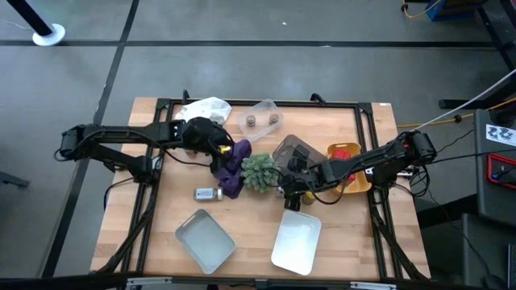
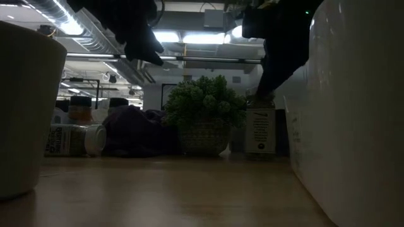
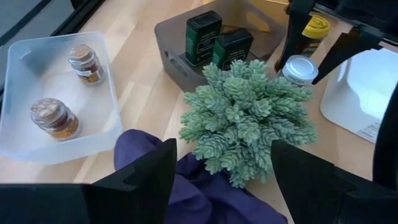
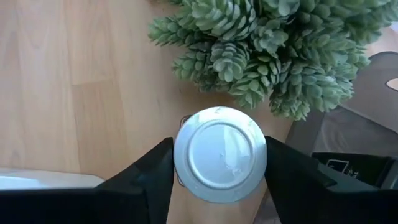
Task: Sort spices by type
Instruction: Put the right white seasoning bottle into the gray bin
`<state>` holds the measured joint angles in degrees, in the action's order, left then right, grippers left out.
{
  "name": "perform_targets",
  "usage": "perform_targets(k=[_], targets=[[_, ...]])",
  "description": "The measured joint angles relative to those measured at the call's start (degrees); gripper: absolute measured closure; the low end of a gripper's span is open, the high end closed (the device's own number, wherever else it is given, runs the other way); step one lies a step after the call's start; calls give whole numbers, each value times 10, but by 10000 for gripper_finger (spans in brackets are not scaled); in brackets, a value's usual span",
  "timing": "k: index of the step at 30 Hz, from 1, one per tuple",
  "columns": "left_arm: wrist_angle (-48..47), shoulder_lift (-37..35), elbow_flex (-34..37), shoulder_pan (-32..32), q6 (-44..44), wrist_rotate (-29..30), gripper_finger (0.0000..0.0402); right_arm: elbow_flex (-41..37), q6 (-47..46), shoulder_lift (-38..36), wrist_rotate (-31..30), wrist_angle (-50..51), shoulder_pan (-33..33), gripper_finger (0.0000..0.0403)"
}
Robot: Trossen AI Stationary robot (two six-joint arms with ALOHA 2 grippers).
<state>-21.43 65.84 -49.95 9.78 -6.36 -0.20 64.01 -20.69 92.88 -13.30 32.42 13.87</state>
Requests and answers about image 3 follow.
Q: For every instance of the artificial succulent plant in pot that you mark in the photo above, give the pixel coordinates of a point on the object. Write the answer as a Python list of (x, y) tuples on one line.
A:
[(245, 124)]

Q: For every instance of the spice jar yellow lid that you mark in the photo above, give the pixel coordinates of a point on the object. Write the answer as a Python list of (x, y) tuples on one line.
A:
[(317, 28)]

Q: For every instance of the white plastic bin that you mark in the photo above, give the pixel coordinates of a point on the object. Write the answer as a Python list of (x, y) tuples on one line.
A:
[(357, 93)]

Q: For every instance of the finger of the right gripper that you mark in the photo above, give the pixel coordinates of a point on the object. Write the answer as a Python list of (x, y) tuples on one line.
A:
[(348, 49), (293, 34)]

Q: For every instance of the black table frame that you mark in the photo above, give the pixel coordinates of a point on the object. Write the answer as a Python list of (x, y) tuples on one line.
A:
[(84, 12)]

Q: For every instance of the cork-stoppered glass spice jar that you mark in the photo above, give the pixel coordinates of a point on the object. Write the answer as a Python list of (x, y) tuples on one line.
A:
[(56, 119), (87, 65)]

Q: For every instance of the purple cloth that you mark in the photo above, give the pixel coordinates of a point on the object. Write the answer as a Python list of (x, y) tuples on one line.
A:
[(199, 193)]

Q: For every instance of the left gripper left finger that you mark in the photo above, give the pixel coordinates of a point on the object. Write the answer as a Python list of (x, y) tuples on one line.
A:
[(133, 196)]

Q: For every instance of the smoky translucent plastic bin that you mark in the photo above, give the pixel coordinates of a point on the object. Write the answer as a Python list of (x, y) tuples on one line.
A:
[(174, 46)]

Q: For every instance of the clear translucent plastic bin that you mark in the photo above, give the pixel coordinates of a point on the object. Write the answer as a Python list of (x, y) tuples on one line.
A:
[(37, 81)]

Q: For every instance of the green spice tin black lid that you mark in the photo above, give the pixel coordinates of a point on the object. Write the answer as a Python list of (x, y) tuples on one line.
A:
[(202, 37), (233, 46)]

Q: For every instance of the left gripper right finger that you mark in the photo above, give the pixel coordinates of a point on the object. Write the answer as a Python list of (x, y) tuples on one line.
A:
[(317, 193)]

